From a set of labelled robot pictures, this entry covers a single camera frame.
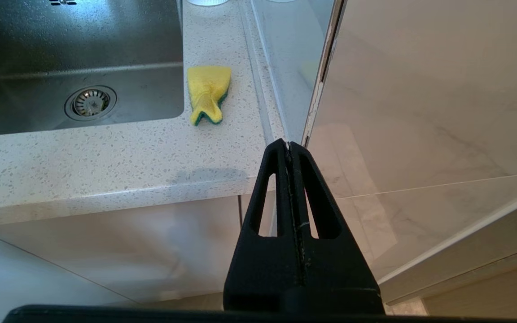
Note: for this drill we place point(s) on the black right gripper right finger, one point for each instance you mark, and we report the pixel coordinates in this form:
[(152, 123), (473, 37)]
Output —
[(339, 273)]

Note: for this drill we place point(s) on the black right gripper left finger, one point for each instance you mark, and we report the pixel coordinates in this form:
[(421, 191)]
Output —
[(263, 269)]

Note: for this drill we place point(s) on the yellow green sponge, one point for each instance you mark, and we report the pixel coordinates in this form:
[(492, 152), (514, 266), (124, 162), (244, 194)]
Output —
[(207, 89)]

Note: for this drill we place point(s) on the stainless steel sink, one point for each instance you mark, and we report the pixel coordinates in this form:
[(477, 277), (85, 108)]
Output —
[(61, 40)]

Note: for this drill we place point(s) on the round metal drain strainer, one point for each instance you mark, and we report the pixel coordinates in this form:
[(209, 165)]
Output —
[(90, 103)]

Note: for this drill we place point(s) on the small white dish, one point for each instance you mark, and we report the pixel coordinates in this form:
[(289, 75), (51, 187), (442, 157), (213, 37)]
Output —
[(207, 2)]

